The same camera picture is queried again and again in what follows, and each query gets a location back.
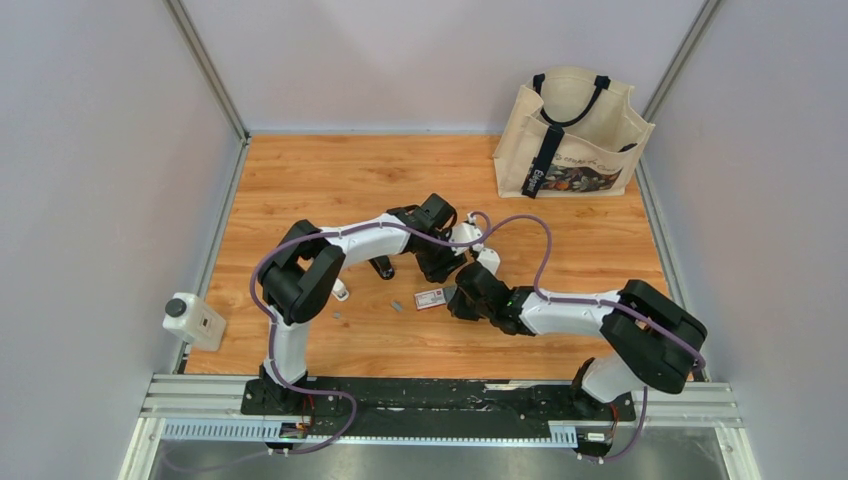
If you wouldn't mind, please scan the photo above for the red white staple box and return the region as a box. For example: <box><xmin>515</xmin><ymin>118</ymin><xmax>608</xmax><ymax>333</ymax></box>
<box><xmin>414</xmin><ymin>286</ymin><xmax>456</xmax><ymax>311</ymax></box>

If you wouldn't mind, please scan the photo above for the black stapler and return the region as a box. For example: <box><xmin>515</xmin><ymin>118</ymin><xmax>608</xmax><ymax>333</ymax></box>
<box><xmin>369</xmin><ymin>256</ymin><xmax>395</xmax><ymax>280</ymax></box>

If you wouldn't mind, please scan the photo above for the white stapler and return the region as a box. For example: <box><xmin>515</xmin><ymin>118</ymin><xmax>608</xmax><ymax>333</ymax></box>
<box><xmin>331</xmin><ymin>279</ymin><xmax>349</xmax><ymax>302</ymax></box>

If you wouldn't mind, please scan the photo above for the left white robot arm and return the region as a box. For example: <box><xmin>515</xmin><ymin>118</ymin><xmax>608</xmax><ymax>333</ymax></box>
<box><xmin>241</xmin><ymin>194</ymin><xmax>483</xmax><ymax>415</ymax></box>

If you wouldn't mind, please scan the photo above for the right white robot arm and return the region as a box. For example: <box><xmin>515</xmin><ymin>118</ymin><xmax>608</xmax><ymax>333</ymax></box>
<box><xmin>447</xmin><ymin>262</ymin><xmax>708</xmax><ymax>419</ymax></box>

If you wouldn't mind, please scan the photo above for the beige canvas tote bag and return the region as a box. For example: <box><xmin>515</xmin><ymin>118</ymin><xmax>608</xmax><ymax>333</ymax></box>
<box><xmin>493</xmin><ymin>66</ymin><xmax>655</xmax><ymax>199</ymax></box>

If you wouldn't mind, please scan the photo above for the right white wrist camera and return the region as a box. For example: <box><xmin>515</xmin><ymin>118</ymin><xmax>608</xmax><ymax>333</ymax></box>
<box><xmin>472</xmin><ymin>247</ymin><xmax>501</xmax><ymax>275</ymax></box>

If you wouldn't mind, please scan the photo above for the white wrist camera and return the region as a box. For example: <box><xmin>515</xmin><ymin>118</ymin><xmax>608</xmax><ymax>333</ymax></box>
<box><xmin>449</xmin><ymin>212</ymin><xmax>484</xmax><ymax>255</ymax></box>
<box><xmin>472</xmin><ymin>247</ymin><xmax>501</xmax><ymax>275</ymax></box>

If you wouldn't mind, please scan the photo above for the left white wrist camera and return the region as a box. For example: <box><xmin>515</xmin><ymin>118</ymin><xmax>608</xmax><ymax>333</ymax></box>
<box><xmin>449</xmin><ymin>212</ymin><xmax>484</xmax><ymax>255</ymax></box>

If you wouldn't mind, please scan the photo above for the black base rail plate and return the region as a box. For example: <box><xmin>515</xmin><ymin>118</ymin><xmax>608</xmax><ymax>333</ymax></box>
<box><xmin>240</xmin><ymin>377</ymin><xmax>637</xmax><ymax>439</ymax></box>

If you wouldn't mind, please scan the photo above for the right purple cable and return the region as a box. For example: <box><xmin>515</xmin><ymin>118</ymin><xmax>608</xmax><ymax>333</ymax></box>
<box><xmin>463</xmin><ymin>213</ymin><xmax>708</xmax><ymax>464</ymax></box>

